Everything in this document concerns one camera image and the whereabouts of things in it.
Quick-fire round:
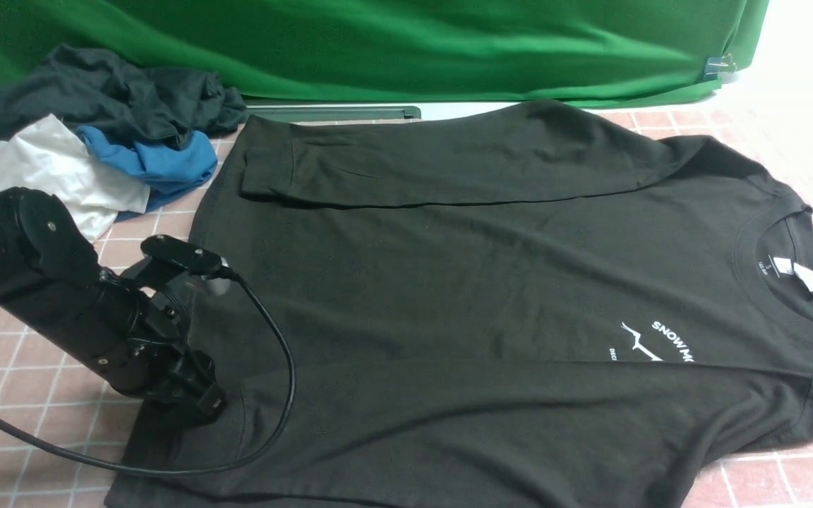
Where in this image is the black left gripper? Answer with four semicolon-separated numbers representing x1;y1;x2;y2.
100;261;227;424

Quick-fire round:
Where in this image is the crumpled white garment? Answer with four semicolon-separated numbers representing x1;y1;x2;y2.
0;115;150;241

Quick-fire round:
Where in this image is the dark gray long-sleeved shirt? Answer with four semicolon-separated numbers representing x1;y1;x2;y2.
104;100;813;507

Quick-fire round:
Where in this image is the left black cable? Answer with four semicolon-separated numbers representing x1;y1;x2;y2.
0;267;297;478

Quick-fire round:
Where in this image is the green backdrop cloth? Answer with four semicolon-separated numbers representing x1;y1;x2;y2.
0;1;769;107

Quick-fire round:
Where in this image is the blue binder clip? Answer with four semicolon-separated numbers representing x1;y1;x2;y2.
702;54;738;81

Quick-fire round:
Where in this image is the dark green metal rail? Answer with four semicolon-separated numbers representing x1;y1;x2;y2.
246;106;422;123

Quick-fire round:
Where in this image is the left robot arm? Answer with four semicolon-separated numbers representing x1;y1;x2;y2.
0;188;229;423

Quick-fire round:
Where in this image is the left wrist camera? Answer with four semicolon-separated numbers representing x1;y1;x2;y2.
133;234;234;296

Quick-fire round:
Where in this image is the crumpled blue garment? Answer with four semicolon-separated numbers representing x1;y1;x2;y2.
75;126;217;213

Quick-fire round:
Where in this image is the crumpled black garment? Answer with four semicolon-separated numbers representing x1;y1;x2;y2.
0;44;246;149

